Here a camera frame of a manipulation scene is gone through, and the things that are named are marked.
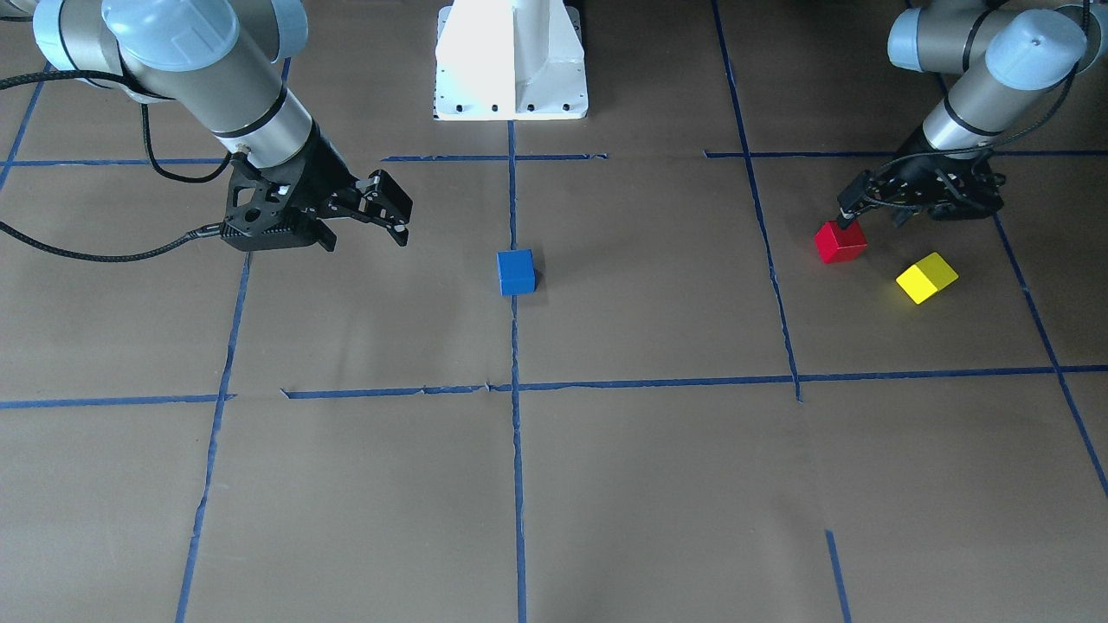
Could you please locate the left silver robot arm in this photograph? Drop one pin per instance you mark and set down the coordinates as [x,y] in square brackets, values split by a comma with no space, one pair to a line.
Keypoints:
[1005,62]

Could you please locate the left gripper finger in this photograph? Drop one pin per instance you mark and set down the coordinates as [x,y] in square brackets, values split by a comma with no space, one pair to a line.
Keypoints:
[856,199]
[904,209]

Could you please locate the red cube block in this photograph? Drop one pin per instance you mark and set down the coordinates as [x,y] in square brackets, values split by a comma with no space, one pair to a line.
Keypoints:
[836,244]

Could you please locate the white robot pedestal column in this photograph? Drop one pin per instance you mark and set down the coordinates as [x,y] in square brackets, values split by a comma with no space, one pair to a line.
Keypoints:
[504,60]

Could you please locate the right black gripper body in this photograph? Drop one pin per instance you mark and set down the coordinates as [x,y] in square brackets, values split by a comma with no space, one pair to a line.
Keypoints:
[323,176]

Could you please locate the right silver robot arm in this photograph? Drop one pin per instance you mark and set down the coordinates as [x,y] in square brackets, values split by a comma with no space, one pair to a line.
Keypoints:
[218,59]

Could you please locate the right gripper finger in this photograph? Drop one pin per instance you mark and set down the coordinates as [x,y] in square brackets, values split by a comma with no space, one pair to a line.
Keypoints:
[322,234]
[377,200]

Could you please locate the blue cube block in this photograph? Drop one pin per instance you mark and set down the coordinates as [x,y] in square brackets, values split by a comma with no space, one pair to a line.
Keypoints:
[517,274]

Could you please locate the yellow cube block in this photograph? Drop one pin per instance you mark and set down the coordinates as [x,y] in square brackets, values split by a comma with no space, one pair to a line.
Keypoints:
[926,278]

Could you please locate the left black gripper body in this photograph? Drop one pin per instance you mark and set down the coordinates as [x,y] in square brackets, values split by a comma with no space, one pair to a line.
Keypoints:
[928,176]

